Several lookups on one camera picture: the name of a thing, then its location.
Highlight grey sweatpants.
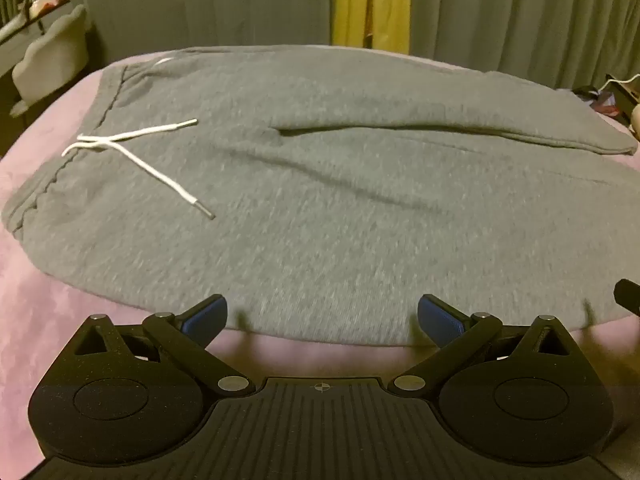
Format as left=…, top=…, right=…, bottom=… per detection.
left=0, top=46, right=640, bottom=349

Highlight pink blanket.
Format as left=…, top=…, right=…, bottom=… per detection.
left=0, top=50, right=640, bottom=480

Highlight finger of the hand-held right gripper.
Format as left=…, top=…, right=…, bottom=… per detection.
left=614, top=279, right=640, bottom=317

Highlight white cable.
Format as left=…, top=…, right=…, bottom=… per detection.
left=596, top=73, right=640, bottom=97

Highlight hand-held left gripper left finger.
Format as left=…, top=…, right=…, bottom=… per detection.
left=72, top=294, right=253, bottom=397

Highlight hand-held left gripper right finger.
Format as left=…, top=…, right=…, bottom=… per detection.
left=387, top=294, right=569, bottom=397

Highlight yellow curtain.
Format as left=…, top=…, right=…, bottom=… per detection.
left=331, top=0, right=414, bottom=55

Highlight dark clutter pile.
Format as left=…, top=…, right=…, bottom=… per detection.
left=571, top=82, right=640, bottom=127

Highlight grey curtain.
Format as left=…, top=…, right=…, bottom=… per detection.
left=409, top=0, right=640, bottom=92
left=82, top=0, right=342, bottom=68

